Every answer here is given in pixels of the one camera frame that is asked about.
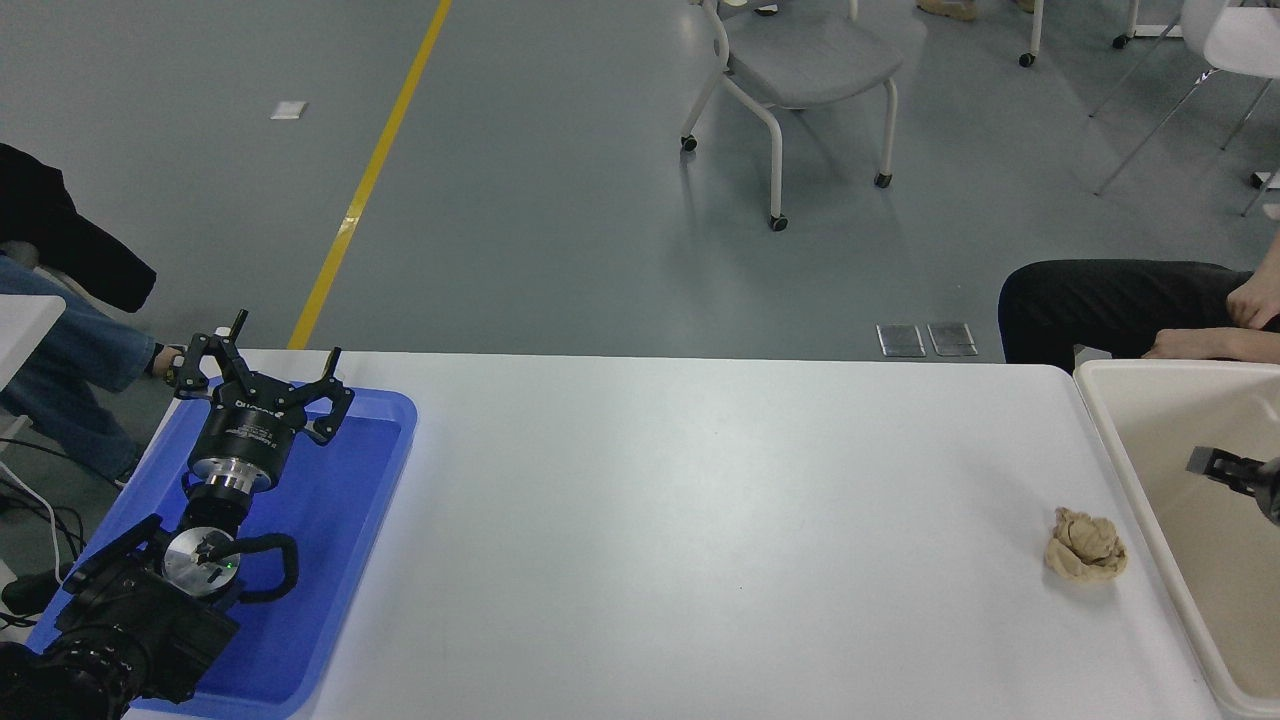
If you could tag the white wheeled chair legs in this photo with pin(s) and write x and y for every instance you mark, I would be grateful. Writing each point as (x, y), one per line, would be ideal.
(1035, 30)

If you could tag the person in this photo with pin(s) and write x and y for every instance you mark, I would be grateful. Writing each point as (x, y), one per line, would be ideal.
(60, 350)
(1100, 300)

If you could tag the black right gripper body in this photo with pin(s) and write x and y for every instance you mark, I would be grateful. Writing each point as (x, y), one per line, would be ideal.
(1270, 485)

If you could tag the metal floor outlet cover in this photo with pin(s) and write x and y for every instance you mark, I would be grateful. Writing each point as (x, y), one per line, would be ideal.
(900, 340)
(951, 339)

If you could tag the person's hand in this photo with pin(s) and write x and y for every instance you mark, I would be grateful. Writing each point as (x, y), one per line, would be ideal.
(1190, 345)
(1255, 298)

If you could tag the white side table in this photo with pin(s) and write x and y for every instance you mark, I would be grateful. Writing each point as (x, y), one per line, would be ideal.
(25, 325)

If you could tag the grey seat wheeled chair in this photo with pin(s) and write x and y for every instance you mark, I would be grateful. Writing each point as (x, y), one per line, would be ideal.
(800, 55)

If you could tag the blue plastic tray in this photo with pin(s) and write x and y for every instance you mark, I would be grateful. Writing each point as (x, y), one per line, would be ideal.
(340, 520)

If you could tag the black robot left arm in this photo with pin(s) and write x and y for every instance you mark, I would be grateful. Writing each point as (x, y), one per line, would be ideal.
(130, 620)

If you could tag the large pale bin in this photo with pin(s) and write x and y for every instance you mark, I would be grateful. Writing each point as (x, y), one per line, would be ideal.
(1180, 560)

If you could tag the crumpled tan paper ball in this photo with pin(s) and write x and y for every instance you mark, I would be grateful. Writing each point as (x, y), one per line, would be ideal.
(1085, 548)

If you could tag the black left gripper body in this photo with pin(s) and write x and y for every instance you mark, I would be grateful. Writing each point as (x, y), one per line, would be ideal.
(248, 430)

